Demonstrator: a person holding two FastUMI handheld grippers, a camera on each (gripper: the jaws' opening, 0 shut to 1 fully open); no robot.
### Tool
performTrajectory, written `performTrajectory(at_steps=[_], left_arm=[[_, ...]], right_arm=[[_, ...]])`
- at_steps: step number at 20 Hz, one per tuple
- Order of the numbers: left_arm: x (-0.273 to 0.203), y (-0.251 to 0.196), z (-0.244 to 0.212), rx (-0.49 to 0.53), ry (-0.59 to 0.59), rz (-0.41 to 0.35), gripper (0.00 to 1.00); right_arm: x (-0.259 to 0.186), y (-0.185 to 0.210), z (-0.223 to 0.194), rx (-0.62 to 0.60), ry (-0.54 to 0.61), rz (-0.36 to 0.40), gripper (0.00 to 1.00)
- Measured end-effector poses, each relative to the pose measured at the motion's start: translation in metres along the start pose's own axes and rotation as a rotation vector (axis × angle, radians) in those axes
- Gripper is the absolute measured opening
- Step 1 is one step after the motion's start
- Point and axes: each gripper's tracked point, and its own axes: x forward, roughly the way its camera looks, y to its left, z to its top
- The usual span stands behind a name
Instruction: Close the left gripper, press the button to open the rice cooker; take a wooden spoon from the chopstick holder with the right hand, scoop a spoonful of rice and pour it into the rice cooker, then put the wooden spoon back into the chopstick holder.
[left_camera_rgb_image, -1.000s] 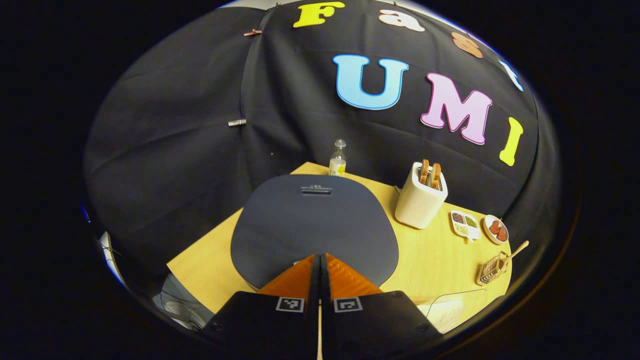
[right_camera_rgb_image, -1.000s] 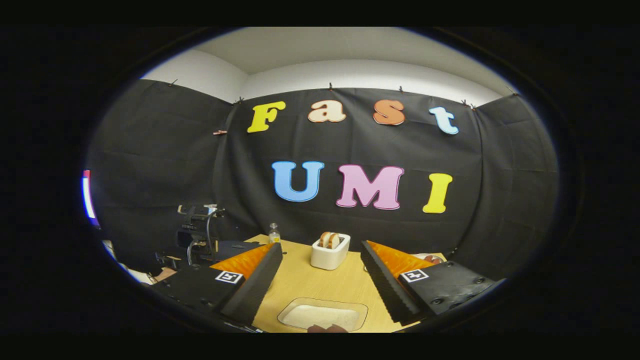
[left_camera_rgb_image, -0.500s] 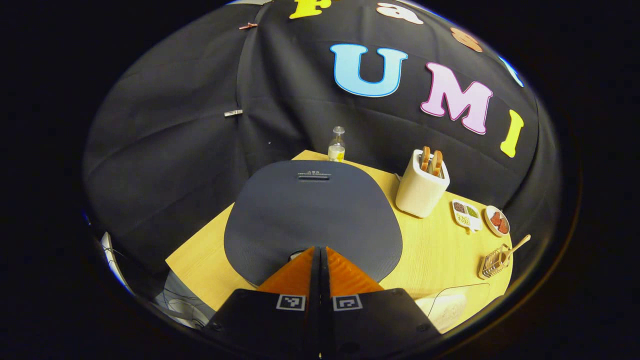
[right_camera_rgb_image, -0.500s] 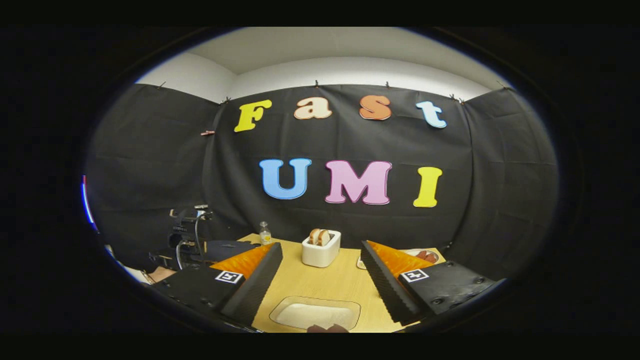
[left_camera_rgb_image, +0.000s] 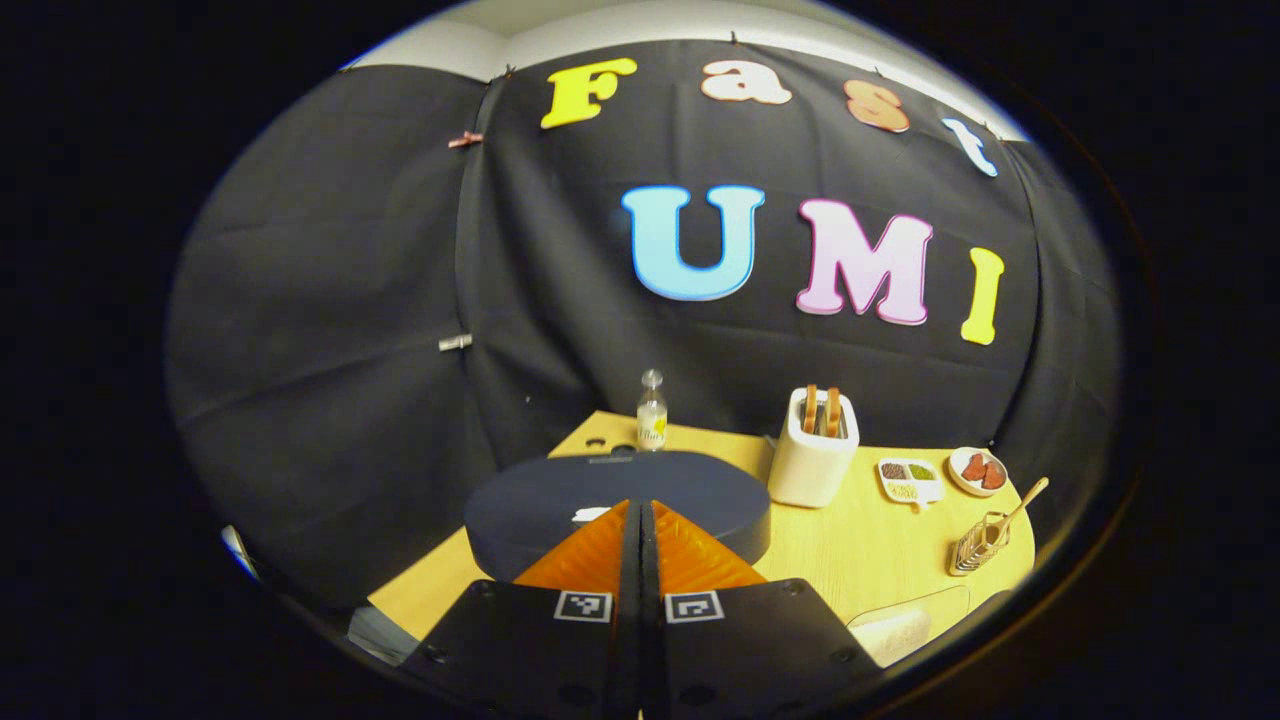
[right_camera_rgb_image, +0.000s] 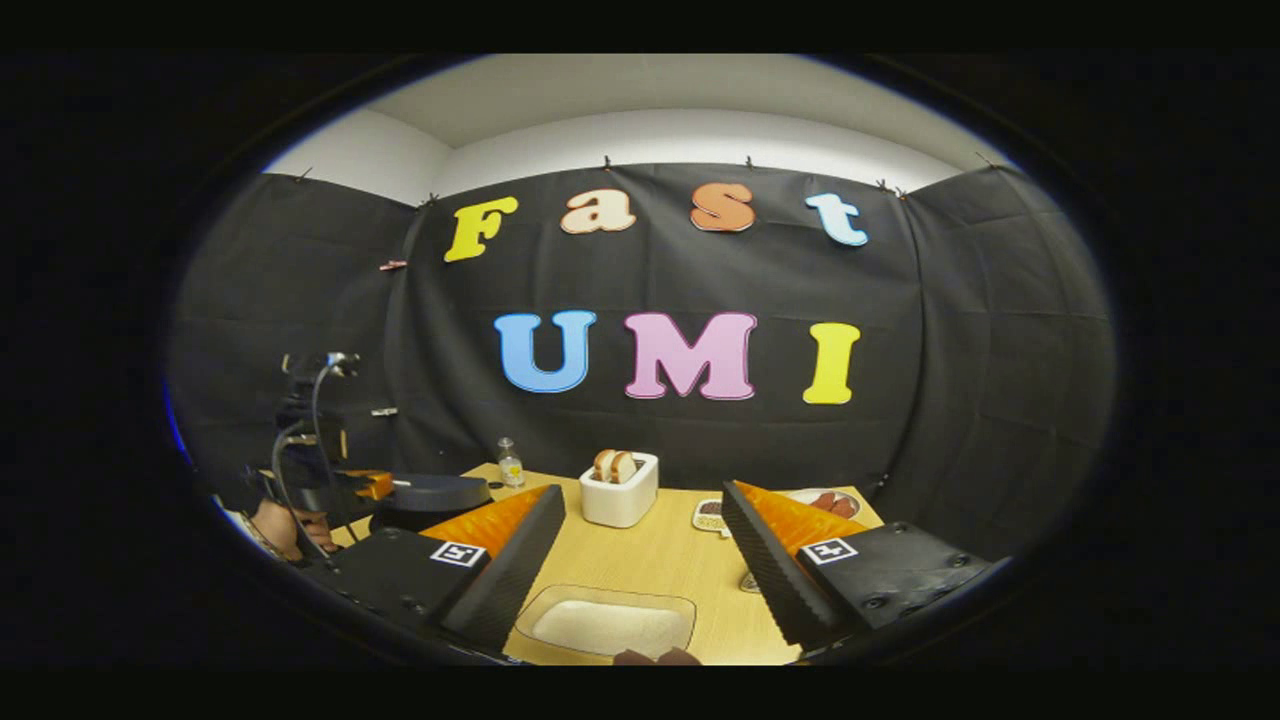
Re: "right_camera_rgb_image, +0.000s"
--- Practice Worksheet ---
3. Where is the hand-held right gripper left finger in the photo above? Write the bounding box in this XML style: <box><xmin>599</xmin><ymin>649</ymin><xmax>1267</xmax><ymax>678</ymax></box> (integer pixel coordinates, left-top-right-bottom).
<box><xmin>300</xmin><ymin>484</ymin><xmax>567</xmax><ymax>657</ymax></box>

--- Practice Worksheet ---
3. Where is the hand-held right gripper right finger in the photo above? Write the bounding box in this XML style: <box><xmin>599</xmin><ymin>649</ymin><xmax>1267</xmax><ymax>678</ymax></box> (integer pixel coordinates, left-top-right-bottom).
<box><xmin>720</xmin><ymin>480</ymin><xmax>1001</xmax><ymax>651</ymax></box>

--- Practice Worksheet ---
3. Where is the dark lidded rice cooker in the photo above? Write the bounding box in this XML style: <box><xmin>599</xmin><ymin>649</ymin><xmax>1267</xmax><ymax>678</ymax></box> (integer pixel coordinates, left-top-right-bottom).
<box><xmin>370</xmin><ymin>473</ymin><xmax>494</xmax><ymax>534</ymax></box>

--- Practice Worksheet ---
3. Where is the clear tray of rice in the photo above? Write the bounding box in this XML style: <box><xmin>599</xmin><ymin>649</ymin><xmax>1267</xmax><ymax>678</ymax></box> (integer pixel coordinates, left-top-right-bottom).
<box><xmin>515</xmin><ymin>584</ymin><xmax>698</xmax><ymax>661</ymax></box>

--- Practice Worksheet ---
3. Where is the white round plate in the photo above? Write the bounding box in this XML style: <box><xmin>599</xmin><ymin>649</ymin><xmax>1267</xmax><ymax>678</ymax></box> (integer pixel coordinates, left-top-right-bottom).
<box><xmin>780</xmin><ymin>487</ymin><xmax>862</xmax><ymax>522</ymax></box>

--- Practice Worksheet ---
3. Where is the white toaster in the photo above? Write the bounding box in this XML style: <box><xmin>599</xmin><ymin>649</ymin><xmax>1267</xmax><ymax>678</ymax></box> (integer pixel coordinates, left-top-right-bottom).
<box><xmin>580</xmin><ymin>452</ymin><xmax>660</xmax><ymax>529</ymax></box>

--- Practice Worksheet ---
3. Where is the black backdrop cloth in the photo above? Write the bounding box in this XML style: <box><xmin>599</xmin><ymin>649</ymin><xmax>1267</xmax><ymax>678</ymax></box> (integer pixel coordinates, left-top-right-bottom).
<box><xmin>168</xmin><ymin>163</ymin><xmax>1116</xmax><ymax>561</ymax></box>

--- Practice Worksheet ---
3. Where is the black camera cable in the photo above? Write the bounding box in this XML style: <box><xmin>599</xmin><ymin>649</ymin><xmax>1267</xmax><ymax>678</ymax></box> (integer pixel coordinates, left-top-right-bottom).
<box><xmin>272</xmin><ymin>355</ymin><xmax>353</xmax><ymax>561</ymax></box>

